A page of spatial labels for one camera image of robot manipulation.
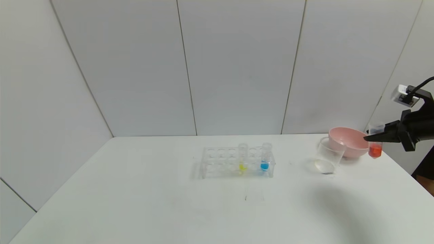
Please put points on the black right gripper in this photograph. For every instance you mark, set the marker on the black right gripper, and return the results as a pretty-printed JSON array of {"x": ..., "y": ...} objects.
[{"x": 406, "y": 130}]

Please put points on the test tube with yellow pigment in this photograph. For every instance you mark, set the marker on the test tube with yellow pigment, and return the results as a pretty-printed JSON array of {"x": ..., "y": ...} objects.
[{"x": 242, "y": 166}]

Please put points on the test tube with red pigment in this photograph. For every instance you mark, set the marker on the test tube with red pigment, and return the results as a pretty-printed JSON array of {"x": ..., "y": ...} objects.
[{"x": 375, "y": 150}]

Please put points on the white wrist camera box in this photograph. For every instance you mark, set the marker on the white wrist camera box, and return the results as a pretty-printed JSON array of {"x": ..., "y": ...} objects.
[{"x": 399, "y": 93}]

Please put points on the clear acrylic test tube rack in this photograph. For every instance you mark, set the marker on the clear acrylic test tube rack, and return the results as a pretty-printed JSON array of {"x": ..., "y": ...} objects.
[{"x": 217, "y": 169}]

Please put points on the clear plastic measuring beaker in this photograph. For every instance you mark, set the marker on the clear plastic measuring beaker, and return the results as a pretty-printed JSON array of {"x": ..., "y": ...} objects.
[{"x": 325, "y": 166}]

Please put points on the pink bowl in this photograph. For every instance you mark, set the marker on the pink bowl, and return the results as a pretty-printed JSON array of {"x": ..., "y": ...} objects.
[{"x": 352, "y": 142}]

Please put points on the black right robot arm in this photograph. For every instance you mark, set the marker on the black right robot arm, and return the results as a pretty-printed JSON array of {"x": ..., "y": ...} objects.
[{"x": 427, "y": 128}]

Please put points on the test tube with blue pigment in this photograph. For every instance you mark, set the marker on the test tube with blue pigment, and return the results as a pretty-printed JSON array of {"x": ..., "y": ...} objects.
[{"x": 264, "y": 166}]

